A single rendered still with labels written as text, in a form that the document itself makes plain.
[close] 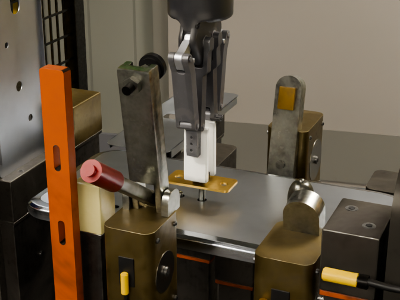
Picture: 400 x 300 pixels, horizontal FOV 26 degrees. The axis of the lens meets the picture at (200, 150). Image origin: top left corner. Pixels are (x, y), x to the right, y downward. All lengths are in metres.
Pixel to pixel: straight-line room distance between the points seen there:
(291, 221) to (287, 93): 0.34
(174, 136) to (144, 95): 0.43
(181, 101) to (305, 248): 0.25
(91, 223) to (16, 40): 0.29
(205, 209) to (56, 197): 0.19
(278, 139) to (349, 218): 0.42
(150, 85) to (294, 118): 0.35
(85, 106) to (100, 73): 2.48
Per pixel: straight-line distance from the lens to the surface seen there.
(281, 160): 1.17
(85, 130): 1.26
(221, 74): 1.05
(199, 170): 1.04
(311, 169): 1.22
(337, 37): 3.40
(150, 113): 0.86
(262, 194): 1.09
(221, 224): 1.01
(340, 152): 3.54
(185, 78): 0.96
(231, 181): 1.06
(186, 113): 0.98
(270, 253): 0.81
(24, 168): 1.19
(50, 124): 0.93
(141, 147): 0.89
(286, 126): 1.17
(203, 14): 0.96
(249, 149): 3.59
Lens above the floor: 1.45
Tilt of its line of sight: 22 degrees down
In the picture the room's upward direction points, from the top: straight up
